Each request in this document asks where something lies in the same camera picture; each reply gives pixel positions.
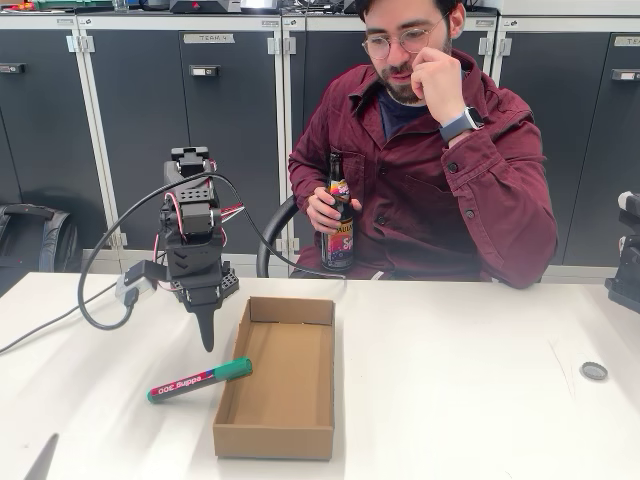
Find green edding marker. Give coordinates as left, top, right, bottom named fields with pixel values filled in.
left=146, top=356, right=254, bottom=405

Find dark glass beer bottle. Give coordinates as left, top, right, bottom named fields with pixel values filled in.
left=319, top=152, right=357, bottom=273

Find person's left forearm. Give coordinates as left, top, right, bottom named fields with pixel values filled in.
left=444, top=129, right=559, bottom=290

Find person's right forearm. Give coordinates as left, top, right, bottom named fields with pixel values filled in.
left=288, top=149, right=331, bottom=201

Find person's right hand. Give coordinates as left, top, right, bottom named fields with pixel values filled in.
left=305, top=185, right=364, bottom=237

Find person's left hand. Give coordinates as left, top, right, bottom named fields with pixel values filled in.
left=409, top=47, right=474, bottom=129

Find black office chair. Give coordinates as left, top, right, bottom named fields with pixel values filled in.
left=255, top=194, right=301, bottom=279

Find open cardboard box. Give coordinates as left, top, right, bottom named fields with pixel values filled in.
left=212, top=295, right=337, bottom=461

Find black backpack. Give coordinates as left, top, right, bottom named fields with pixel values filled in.
left=0, top=202, right=84, bottom=296

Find team tape label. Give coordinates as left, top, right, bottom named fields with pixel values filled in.
left=182, top=32, right=235, bottom=45

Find man in maroon shirt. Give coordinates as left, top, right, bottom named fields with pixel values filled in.
left=287, top=0, right=559, bottom=290

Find green flat box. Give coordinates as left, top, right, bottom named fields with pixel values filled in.
left=34, top=0, right=114, bottom=11

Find metal bottle cap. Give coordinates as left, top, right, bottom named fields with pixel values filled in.
left=579, top=360, right=610, bottom=382

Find grey gripper camera box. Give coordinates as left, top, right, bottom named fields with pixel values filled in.
left=114, top=272, right=156, bottom=307

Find thick black camera cable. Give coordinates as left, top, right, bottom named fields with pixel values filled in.
left=77, top=172, right=349, bottom=332

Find thin dark table cable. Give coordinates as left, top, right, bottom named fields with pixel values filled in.
left=0, top=284, right=121, bottom=354

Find grey strap smartwatch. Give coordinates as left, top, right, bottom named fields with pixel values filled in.
left=438, top=104, right=486, bottom=145

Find round wire-frame glasses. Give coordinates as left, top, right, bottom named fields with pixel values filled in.
left=362, top=14, right=451, bottom=60

